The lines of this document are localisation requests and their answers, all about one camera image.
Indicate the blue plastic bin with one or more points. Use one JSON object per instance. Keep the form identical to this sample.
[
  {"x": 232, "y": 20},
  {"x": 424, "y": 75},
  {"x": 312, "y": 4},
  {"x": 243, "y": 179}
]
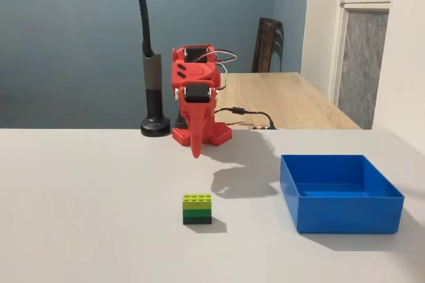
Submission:
[{"x": 345, "y": 210}]

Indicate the light wooden table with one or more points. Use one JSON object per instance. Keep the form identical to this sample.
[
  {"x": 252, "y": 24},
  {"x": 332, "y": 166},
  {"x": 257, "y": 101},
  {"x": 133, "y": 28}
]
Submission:
[{"x": 292, "y": 103}]

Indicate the small controller board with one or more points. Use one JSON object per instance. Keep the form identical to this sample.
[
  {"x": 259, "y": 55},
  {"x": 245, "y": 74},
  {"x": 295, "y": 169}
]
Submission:
[{"x": 257, "y": 127}]

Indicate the black gooseneck stand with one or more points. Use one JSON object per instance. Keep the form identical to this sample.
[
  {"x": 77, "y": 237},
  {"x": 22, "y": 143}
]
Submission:
[{"x": 152, "y": 90}]

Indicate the dark wooden chair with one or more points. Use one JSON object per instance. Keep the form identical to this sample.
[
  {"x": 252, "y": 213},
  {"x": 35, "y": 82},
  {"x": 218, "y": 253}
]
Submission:
[{"x": 267, "y": 47}]

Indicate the white framed door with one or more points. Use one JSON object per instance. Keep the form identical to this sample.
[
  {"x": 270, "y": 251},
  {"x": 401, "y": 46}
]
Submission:
[{"x": 362, "y": 60}]

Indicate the green lego brick stack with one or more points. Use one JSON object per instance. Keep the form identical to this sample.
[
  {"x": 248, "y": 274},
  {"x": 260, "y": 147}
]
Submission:
[{"x": 197, "y": 209}]

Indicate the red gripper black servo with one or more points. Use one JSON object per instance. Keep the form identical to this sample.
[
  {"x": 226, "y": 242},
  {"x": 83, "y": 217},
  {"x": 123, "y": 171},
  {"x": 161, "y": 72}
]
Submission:
[{"x": 194, "y": 94}]

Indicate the red robot arm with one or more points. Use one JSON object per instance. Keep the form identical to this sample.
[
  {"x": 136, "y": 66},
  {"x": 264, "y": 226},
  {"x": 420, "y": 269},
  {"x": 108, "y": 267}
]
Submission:
[{"x": 196, "y": 70}]

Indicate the black table clamp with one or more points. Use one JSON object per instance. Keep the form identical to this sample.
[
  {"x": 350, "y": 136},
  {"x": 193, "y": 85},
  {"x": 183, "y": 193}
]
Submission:
[{"x": 179, "y": 121}]

